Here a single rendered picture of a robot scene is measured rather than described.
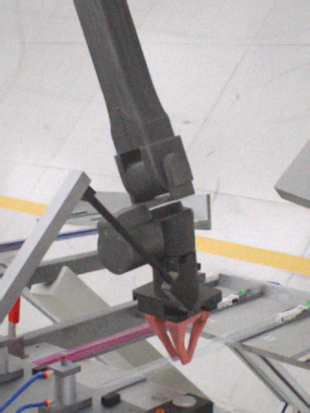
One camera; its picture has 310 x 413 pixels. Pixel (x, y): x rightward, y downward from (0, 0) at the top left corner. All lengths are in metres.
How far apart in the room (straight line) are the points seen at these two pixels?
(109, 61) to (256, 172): 1.65
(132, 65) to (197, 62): 2.12
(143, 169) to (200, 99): 1.99
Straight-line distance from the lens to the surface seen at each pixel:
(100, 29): 1.09
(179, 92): 3.14
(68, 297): 1.56
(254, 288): 1.46
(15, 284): 0.77
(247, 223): 2.59
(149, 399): 1.07
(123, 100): 1.08
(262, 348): 1.23
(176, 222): 1.08
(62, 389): 0.88
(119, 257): 1.05
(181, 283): 0.91
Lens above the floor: 1.81
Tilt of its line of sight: 40 degrees down
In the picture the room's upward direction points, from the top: 42 degrees counter-clockwise
